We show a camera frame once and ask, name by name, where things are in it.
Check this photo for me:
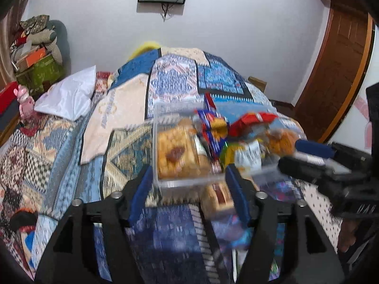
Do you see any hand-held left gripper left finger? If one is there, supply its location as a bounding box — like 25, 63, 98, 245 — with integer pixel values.
34, 166, 154, 284

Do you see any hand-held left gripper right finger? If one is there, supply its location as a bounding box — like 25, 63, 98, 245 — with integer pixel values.
224, 164, 345, 284

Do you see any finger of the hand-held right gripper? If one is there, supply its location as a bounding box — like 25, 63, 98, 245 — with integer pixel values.
278, 155, 353, 185
294, 138, 336, 160

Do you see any brown sandwich biscuit packet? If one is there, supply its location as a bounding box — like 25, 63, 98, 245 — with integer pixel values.
203, 183, 235, 218

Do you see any fried golden snack packet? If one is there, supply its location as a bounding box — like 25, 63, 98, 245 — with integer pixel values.
265, 129, 299, 157

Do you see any clear plastic storage container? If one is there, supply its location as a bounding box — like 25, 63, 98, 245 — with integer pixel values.
152, 101, 286, 194

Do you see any clear cracker packet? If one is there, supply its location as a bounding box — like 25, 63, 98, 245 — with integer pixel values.
156, 123, 209, 179

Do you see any red snack packet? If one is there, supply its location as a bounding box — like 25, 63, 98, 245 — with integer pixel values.
229, 112, 279, 138

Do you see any blue potato chip packet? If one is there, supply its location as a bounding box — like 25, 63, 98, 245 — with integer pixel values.
194, 93, 231, 160

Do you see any person's right hand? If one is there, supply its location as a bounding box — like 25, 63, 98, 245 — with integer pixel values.
338, 220, 361, 253

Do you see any brown wooden door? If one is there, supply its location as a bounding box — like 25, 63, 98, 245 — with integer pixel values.
293, 1, 374, 142

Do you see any small cardboard box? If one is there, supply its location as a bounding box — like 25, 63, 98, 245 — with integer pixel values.
248, 76, 267, 93

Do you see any blue patchwork blanket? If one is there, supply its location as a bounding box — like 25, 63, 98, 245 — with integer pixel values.
41, 47, 308, 213

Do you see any red checkered patterned blanket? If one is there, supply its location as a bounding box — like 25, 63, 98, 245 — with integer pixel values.
0, 71, 113, 279

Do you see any white pillow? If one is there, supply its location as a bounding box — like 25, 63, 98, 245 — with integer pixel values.
34, 64, 98, 122

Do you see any pink toy figure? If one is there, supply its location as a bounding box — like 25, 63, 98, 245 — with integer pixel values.
14, 84, 36, 120

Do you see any yellow plush object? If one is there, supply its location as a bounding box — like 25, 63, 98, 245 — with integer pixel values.
130, 41, 162, 60

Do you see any grey box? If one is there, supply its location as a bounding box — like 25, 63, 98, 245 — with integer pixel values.
0, 99, 22, 132

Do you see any red box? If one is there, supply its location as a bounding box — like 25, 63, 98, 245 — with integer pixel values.
0, 81, 20, 114

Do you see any grey-blue plush cushion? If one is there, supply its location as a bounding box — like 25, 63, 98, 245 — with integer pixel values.
49, 20, 71, 74

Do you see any orange cardboard box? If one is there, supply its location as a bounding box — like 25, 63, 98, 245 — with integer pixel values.
15, 47, 48, 68

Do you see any floral dark cloth bundle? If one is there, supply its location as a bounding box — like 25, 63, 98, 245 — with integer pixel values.
19, 14, 51, 36

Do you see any striped brown curtain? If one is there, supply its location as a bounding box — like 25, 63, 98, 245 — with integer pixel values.
0, 3, 32, 86

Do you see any black monitor cable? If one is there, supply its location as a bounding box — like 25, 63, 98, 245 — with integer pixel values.
160, 2, 175, 22

